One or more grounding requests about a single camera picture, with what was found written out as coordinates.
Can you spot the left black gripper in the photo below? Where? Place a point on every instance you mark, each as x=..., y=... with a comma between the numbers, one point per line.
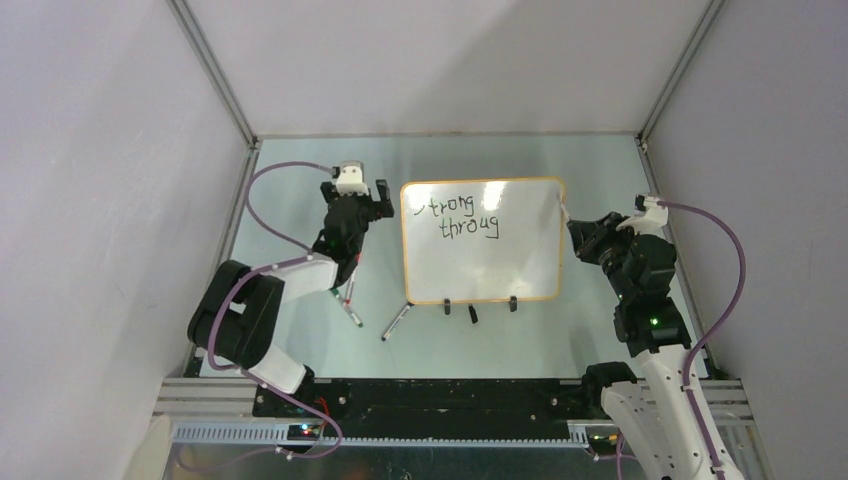
x=381, y=208

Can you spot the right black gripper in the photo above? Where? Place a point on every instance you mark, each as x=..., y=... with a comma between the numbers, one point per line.
x=585, y=245

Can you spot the yellow framed whiteboard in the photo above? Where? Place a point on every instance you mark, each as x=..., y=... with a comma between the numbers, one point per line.
x=482, y=240

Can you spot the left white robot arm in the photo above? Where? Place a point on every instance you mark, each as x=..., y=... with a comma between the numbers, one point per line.
x=237, y=315

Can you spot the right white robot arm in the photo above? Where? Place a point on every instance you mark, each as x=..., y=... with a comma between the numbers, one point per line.
x=678, y=437

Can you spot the green capped marker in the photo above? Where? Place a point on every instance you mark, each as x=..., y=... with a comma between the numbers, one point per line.
x=341, y=300

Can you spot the red capped marker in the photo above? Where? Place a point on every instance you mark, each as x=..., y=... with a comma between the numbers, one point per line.
x=350, y=287

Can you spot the blue capped marker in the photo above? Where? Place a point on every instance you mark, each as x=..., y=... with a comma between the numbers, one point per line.
x=396, y=321

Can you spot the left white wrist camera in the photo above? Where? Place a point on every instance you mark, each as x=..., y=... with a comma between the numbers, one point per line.
x=349, y=179

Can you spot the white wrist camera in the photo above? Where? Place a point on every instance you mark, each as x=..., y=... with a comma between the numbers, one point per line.
x=349, y=179
x=649, y=216

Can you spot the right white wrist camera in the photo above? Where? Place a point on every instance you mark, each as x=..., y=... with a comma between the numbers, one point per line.
x=649, y=216

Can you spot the right aluminium frame post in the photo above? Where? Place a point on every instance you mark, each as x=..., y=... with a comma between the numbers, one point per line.
x=691, y=48

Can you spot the aluminium frame post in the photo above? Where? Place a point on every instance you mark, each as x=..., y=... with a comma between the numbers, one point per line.
x=691, y=48
x=202, y=48

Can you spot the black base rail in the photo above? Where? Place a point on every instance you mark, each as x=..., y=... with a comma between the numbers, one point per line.
x=454, y=409

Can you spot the left aluminium frame post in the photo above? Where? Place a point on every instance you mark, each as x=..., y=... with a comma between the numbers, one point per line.
x=202, y=48

